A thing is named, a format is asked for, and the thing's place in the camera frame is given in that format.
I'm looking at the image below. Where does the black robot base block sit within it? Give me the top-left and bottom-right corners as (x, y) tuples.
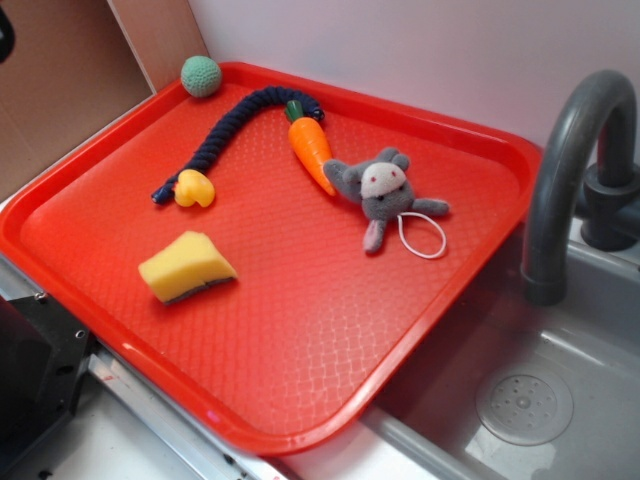
(1, 296), (93, 479)

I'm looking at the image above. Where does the orange toy carrot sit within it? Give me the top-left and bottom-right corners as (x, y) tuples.
(284, 100), (336, 196)

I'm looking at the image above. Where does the red plastic tray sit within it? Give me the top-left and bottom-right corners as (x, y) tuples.
(1, 63), (541, 456)

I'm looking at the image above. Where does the grey plush mouse toy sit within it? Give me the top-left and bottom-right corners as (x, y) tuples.
(323, 147), (450, 255)

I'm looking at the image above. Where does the yellow sponge wedge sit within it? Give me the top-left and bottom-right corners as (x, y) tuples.
(138, 231), (238, 304)

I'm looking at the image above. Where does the yellow rubber duck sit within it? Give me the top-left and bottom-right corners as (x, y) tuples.
(174, 169), (216, 208)

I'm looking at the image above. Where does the green crocheted ball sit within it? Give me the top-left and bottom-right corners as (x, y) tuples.
(180, 55), (222, 98)

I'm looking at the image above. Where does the grey toy sink basin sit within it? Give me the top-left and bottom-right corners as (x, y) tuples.
(362, 233), (639, 479)

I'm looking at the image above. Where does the grey toy faucet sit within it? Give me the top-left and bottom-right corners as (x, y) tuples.
(521, 70), (639, 306)

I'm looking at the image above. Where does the brown cardboard panel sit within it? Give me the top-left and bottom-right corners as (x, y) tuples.
(1, 1), (207, 199)

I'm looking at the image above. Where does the black object top left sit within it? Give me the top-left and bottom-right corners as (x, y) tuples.
(0, 7), (15, 63)

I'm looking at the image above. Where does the navy braided rope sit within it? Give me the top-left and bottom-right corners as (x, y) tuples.
(150, 85), (325, 207)

